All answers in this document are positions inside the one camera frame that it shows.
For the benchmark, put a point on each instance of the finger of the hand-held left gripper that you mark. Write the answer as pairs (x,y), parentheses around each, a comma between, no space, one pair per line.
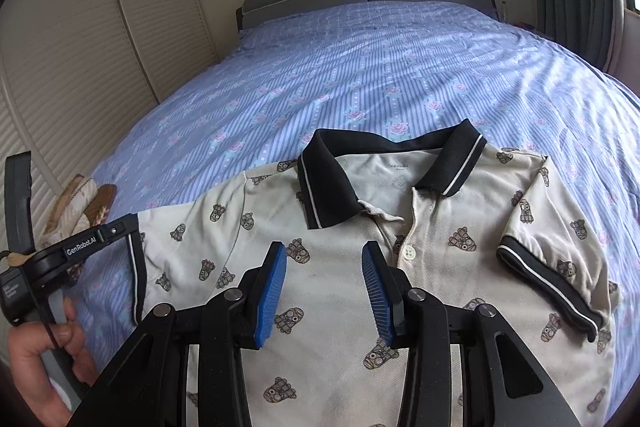
(122,227)

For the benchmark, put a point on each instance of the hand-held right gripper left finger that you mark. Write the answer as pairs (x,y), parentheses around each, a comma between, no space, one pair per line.
(272,292)

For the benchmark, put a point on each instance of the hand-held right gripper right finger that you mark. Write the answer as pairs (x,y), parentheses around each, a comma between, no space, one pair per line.
(377,292)

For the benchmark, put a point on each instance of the person's left hand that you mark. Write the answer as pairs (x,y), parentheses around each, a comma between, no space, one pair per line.
(30,372)

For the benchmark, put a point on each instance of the cream printed polo shirt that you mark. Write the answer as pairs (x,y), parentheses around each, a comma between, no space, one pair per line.
(440,287)

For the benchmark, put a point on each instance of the bed with blue floral sheet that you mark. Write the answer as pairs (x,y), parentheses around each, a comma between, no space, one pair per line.
(375,72)

